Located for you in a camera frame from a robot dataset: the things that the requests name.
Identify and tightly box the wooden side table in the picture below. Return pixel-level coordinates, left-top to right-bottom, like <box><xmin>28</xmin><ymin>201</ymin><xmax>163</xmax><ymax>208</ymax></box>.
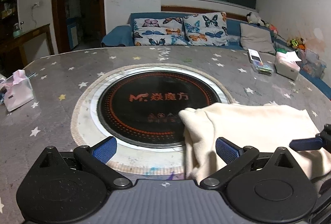
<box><xmin>1</xmin><ymin>24</ymin><xmax>54</xmax><ymax>67</ymax></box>

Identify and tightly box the black induction cooktop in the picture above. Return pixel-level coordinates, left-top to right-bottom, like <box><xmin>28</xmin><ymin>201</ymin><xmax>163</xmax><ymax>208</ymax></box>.
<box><xmin>97</xmin><ymin>71</ymin><xmax>223</xmax><ymax>148</ymax></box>

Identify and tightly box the dark wooden door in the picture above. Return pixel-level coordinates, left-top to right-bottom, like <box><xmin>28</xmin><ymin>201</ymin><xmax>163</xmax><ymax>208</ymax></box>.
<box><xmin>52</xmin><ymin>0</ymin><xmax>106</xmax><ymax>53</ymax></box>

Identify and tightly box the grey cushion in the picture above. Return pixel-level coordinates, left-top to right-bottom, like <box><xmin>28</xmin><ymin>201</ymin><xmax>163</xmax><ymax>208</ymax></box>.
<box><xmin>240</xmin><ymin>24</ymin><xmax>276</xmax><ymax>55</ymax></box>

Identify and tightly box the pink gift bag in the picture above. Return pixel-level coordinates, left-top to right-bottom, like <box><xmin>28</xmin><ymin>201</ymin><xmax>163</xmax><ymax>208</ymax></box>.
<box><xmin>1</xmin><ymin>69</ymin><xmax>35</xmax><ymax>112</ymax></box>

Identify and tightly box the left butterfly pillow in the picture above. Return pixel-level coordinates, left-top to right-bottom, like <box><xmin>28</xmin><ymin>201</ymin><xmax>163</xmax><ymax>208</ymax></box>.
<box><xmin>132</xmin><ymin>17</ymin><xmax>187</xmax><ymax>46</ymax></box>

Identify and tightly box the yellow orange toy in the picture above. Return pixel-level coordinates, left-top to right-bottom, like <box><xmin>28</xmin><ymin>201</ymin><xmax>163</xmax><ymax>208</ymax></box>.
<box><xmin>287</xmin><ymin>38</ymin><xmax>306</xmax><ymax>51</ymax></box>

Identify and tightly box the right butterfly pillow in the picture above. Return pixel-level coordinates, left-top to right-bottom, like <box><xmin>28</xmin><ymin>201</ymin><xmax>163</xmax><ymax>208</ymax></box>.
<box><xmin>183</xmin><ymin>12</ymin><xmax>229</xmax><ymax>46</ymax></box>

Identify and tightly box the butterfly pillow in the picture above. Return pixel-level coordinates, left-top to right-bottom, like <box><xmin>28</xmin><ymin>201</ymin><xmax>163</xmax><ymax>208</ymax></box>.
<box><xmin>183</xmin><ymin>12</ymin><xmax>229</xmax><ymax>46</ymax></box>
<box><xmin>132</xmin><ymin>17</ymin><xmax>187</xmax><ymax>46</ymax></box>

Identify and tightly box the clear storage box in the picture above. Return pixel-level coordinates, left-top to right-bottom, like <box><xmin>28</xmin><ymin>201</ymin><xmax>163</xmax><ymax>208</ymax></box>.
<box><xmin>297</xmin><ymin>49</ymin><xmax>326</xmax><ymax>79</ymax></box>

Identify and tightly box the cream sweatshirt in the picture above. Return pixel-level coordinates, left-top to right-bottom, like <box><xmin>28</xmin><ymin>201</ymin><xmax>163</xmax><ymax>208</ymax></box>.
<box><xmin>178</xmin><ymin>103</ymin><xmax>319</xmax><ymax>182</ymax></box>

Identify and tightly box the white tissue box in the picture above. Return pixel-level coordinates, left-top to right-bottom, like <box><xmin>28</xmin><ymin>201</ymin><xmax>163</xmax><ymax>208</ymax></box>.
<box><xmin>274</xmin><ymin>51</ymin><xmax>301</xmax><ymax>81</ymax></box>

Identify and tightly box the blue corner sofa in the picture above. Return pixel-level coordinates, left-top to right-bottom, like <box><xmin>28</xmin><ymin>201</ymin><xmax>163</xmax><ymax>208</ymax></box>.
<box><xmin>100</xmin><ymin>12</ymin><xmax>331</xmax><ymax>100</ymax></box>

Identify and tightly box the black white plush toy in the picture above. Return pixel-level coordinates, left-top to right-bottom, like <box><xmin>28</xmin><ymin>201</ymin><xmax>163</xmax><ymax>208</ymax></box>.
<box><xmin>246</xmin><ymin>12</ymin><xmax>266</xmax><ymax>27</ymax></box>

